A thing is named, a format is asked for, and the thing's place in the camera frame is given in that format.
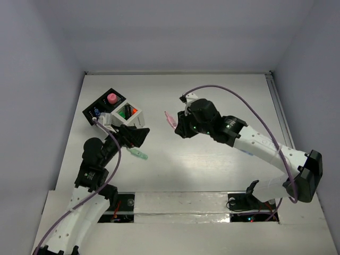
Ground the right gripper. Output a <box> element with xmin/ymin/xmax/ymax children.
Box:
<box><xmin>176</xmin><ymin>108</ymin><xmax>212</xmax><ymax>138</ymax></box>

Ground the green-capped black highlighter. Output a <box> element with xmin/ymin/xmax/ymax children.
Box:
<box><xmin>118</xmin><ymin>107</ymin><xmax>126</xmax><ymax>118</ymax></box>

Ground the blue-capped black highlighter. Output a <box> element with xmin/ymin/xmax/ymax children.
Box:
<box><xmin>124</xmin><ymin>105</ymin><xmax>132</xmax><ymax>119</ymax></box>

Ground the pink-capped clear pencil tube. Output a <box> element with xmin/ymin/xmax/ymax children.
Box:
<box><xmin>107</xmin><ymin>93</ymin><xmax>118</xmax><ymax>105</ymax></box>

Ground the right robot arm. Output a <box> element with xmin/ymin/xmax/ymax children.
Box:
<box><xmin>175</xmin><ymin>93</ymin><xmax>323</xmax><ymax>208</ymax></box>

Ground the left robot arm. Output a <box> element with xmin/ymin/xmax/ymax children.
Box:
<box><xmin>33</xmin><ymin>124</ymin><xmax>150</xmax><ymax>254</ymax></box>

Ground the white slotted organizer box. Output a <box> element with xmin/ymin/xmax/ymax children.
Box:
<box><xmin>111</xmin><ymin>100</ymin><xmax>145</xmax><ymax>128</ymax></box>

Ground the black slotted organizer box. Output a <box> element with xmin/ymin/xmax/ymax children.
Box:
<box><xmin>82</xmin><ymin>88</ymin><xmax>126</xmax><ymax>126</ymax></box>

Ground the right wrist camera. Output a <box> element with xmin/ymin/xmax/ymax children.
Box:
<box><xmin>180</xmin><ymin>92</ymin><xmax>199</xmax><ymax>106</ymax></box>

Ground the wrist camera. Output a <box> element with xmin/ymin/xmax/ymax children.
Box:
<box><xmin>91</xmin><ymin>113</ymin><xmax>116</xmax><ymax>132</ymax></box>
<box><xmin>180</xmin><ymin>92</ymin><xmax>199</xmax><ymax>106</ymax></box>

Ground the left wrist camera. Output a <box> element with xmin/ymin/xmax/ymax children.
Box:
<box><xmin>91</xmin><ymin>113</ymin><xmax>116</xmax><ymax>132</ymax></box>

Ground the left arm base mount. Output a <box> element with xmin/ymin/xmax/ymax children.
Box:
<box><xmin>98</xmin><ymin>193</ymin><xmax>135</xmax><ymax>223</ymax></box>

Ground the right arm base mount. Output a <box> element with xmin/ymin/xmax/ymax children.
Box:
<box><xmin>226</xmin><ymin>180</ymin><xmax>279</xmax><ymax>223</ymax></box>

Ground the aluminium side rail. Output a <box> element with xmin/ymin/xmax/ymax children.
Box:
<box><xmin>265</xmin><ymin>73</ymin><xmax>309</xmax><ymax>188</ymax></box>

